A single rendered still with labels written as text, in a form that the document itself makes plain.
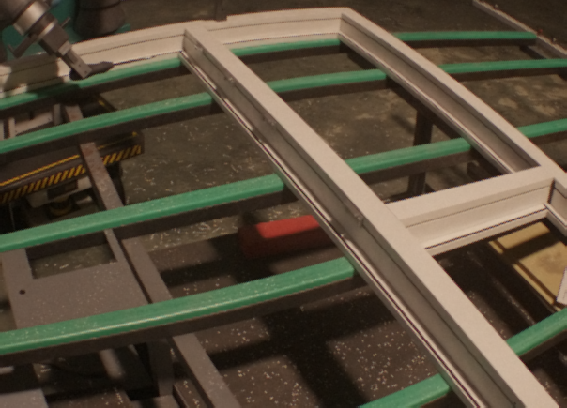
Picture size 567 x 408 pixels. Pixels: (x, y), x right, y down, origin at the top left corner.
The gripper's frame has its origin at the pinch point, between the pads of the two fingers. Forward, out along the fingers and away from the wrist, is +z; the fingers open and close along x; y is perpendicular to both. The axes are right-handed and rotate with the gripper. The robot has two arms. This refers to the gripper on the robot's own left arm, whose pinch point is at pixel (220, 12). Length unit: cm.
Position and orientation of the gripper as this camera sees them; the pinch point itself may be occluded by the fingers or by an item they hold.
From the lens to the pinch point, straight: 181.4
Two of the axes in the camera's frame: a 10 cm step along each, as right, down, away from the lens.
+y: 9.1, -1.9, 3.6
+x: -4.1, -5.2, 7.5
